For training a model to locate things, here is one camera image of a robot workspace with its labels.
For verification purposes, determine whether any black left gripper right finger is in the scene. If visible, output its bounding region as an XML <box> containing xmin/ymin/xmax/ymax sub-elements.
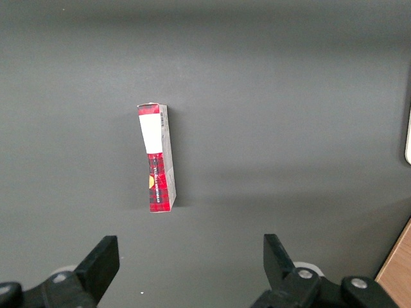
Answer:
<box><xmin>251</xmin><ymin>234</ymin><xmax>396</xmax><ymax>308</ymax></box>

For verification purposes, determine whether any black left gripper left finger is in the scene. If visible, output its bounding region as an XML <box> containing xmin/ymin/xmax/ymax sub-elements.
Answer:
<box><xmin>0</xmin><ymin>235</ymin><xmax>121</xmax><ymax>308</ymax></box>

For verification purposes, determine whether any beige rectangular tray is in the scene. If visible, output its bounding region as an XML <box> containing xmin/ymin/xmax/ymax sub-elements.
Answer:
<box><xmin>403</xmin><ymin>105</ymin><xmax>411</xmax><ymax>166</ymax></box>

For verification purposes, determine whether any wooden drawer cabinet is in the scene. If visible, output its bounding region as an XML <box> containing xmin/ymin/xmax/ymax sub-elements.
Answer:
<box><xmin>373</xmin><ymin>217</ymin><xmax>411</xmax><ymax>308</ymax></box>

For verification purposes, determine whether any red and grey carton box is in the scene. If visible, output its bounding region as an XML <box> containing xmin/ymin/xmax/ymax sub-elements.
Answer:
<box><xmin>137</xmin><ymin>102</ymin><xmax>177</xmax><ymax>214</ymax></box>

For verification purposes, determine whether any grey table mat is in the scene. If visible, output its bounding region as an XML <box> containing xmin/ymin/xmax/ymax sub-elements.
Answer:
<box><xmin>0</xmin><ymin>0</ymin><xmax>411</xmax><ymax>308</ymax></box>

